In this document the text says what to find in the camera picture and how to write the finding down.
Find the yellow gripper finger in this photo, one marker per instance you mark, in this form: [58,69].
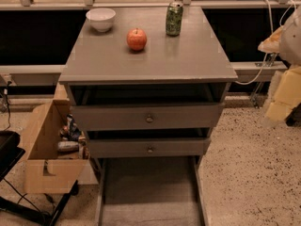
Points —
[271,44]
[284,96]

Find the items in cardboard box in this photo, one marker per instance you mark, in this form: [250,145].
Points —
[72,142]

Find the green soda can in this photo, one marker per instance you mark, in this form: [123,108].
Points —
[174,18]

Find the grey middle drawer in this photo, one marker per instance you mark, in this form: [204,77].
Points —
[147,147]

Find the red apple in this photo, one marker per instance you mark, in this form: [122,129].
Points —
[136,39]

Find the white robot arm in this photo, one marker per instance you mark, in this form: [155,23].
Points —
[290,41]

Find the grey open bottom drawer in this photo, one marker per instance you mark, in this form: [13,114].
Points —
[150,191]

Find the white ceramic bowl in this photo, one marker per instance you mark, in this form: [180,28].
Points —
[101,19]

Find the cardboard box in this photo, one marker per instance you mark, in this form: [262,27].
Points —
[45,172]

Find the grey top drawer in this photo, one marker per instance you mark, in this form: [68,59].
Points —
[145,117]

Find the grey drawer cabinet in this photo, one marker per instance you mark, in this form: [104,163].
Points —
[191,68]

